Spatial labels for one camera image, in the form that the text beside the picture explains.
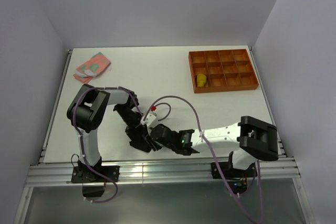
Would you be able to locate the aluminium frame rail front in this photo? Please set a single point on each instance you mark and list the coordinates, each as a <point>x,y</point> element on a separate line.
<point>156,172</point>

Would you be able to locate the orange compartment tray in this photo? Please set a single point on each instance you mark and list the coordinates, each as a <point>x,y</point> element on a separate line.
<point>226,70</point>

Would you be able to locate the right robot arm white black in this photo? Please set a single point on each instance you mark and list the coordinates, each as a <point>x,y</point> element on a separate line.
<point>247,141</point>

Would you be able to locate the aluminium side rail right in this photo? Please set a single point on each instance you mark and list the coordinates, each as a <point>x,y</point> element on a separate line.
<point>280,144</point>

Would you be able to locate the pink green patterned socks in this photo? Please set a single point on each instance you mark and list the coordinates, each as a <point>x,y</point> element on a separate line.
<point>92,68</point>

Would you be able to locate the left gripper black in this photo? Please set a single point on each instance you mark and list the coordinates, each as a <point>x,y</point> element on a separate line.
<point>134,131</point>

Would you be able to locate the black sock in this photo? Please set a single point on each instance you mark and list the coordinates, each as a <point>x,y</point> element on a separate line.
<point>140,140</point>

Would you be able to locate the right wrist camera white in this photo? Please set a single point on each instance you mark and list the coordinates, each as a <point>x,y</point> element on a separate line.
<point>149,120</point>

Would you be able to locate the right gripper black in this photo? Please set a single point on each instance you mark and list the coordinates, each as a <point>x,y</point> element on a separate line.
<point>154,146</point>

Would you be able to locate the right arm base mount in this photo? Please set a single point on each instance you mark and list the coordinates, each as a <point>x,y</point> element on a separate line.
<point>236,178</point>

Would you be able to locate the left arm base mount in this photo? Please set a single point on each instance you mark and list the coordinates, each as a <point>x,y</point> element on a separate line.
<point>94,179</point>

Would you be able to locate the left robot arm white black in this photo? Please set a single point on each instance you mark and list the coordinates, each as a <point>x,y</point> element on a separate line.
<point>86,113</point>

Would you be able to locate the yellow sock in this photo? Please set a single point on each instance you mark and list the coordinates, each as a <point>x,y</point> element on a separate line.
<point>201,81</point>

